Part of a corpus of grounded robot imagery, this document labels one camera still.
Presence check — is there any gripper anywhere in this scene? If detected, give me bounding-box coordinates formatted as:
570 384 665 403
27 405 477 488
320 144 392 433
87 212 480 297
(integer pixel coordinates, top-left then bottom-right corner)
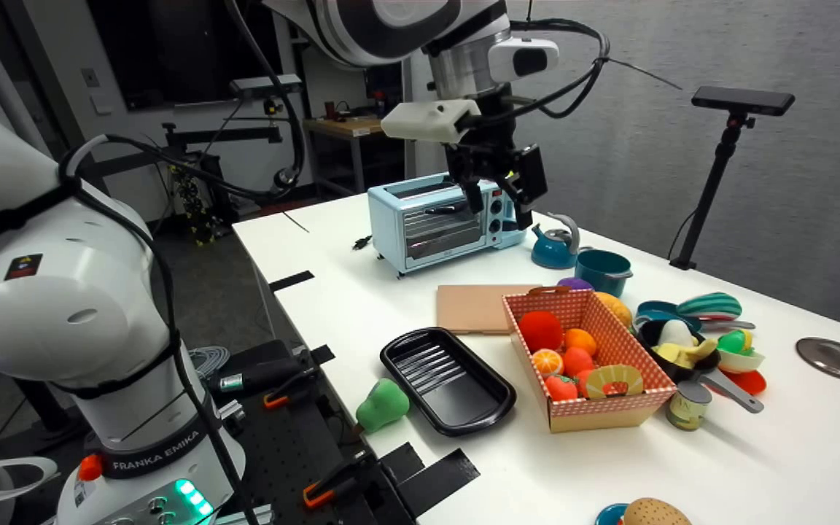
443 85 549 231

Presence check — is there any light blue toaster oven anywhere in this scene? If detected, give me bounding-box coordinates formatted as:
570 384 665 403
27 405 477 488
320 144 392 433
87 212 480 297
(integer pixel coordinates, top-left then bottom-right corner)
367 172 530 279

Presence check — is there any red toy tomato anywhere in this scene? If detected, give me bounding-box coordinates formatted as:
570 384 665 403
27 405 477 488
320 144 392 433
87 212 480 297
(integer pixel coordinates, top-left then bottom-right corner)
562 346 595 378

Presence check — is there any black tape strip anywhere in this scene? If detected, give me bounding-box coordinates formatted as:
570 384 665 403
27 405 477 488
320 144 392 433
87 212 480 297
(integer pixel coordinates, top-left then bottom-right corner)
268 270 316 293
379 442 481 519

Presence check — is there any black wall screen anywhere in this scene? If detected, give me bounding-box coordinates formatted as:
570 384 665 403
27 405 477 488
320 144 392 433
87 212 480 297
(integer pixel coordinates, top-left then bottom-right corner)
87 0 284 112

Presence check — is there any toy strawberry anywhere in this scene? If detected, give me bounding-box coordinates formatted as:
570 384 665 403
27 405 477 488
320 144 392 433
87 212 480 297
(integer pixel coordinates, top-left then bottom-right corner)
544 374 580 403

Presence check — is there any yellow toy pineapple slice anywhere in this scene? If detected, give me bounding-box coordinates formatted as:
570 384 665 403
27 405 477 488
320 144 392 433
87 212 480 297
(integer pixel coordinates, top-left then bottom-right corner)
584 364 645 400

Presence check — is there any black toy pan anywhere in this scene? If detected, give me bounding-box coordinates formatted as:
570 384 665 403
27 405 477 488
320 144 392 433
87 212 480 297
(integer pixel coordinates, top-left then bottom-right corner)
637 319 766 415

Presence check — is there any yellow orange toy mango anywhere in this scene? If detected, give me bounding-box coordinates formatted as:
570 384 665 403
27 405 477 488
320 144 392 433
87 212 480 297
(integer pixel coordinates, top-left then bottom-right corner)
594 291 634 330

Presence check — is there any red checkered cardboard box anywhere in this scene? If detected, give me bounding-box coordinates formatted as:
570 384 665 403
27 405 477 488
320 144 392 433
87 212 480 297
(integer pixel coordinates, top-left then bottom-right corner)
501 286 678 434

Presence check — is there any wooden table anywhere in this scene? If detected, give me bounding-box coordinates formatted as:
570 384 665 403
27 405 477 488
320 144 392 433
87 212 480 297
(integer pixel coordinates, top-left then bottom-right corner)
303 115 386 196

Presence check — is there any teal toy pot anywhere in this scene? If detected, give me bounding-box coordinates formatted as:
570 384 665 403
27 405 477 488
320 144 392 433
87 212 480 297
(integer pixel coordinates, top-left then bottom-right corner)
574 249 634 298

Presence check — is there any camera on mount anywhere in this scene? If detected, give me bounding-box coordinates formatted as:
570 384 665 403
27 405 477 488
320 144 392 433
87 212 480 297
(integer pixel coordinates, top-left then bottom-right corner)
669 85 797 271

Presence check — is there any toy tin can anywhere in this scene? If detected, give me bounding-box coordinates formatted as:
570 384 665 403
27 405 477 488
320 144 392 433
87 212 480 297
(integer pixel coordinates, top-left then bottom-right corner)
666 380 714 432

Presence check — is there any red orange toy plate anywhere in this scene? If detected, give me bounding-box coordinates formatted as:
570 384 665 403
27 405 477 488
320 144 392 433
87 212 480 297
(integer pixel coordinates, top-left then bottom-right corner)
718 369 768 397

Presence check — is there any green yellow toy fruit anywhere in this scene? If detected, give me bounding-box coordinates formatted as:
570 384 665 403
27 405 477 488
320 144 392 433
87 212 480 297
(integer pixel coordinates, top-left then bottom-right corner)
716 329 755 355

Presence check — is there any green toy pepper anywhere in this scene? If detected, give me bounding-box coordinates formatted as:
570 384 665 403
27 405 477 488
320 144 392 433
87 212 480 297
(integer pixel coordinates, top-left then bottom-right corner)
355 378 411 434

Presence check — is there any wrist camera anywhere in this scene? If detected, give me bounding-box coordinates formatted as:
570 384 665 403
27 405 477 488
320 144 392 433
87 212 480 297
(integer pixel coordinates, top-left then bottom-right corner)
381 98 481 144

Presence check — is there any black tray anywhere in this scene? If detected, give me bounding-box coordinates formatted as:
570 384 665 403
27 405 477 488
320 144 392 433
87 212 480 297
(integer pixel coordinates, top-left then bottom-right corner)
379 327 518 438

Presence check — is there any cream green toy bowl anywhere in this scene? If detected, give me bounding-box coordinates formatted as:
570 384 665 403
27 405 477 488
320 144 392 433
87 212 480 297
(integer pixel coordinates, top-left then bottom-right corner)
716 348 766 375

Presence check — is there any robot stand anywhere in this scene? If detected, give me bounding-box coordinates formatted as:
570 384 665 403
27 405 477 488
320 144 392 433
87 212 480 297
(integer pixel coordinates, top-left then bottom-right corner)
205 338 424 525

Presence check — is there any teal toy kettle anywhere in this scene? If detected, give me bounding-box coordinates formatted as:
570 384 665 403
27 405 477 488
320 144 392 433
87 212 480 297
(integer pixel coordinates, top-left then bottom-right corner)
531 212 582 271

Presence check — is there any yellow toy banana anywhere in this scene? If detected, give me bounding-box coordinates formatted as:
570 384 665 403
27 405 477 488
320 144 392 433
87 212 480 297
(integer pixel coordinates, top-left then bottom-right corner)
654 338 719 370

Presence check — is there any orange black clamp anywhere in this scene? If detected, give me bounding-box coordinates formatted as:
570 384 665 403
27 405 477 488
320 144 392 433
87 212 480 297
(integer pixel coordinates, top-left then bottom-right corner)
262 364 319 408
301 455 374 510

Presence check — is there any toy bread loaf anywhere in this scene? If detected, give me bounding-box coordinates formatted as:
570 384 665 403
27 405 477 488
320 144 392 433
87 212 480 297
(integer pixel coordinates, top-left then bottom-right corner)
622 497 693 525

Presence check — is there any orange toy fruit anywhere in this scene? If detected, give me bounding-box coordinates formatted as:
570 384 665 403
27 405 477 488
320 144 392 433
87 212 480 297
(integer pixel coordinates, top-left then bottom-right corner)
564 327 599 357

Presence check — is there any black cylindrical tool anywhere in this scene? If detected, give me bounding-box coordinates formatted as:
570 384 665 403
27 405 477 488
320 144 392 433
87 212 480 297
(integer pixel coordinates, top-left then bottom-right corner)
208 355 305 395

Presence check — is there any teal striped toy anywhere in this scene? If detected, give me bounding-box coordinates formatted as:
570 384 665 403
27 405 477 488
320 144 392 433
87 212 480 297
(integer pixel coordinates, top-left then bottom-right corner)
676 292 744 320

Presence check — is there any red plushy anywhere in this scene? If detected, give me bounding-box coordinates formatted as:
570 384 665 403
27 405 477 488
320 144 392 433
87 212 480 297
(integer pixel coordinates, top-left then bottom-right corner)
518 311 564 354

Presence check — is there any wooden cutting board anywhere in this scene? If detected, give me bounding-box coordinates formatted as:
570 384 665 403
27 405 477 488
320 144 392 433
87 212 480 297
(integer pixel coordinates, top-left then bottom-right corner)
435 284 544 336

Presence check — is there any toy orange half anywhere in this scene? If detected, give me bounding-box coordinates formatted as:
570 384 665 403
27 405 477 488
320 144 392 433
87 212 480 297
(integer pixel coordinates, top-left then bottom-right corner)
531 348 565 377

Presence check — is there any coil of grey cable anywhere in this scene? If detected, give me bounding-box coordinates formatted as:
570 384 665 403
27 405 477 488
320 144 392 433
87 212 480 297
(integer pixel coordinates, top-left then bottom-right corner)
187 345 232 379

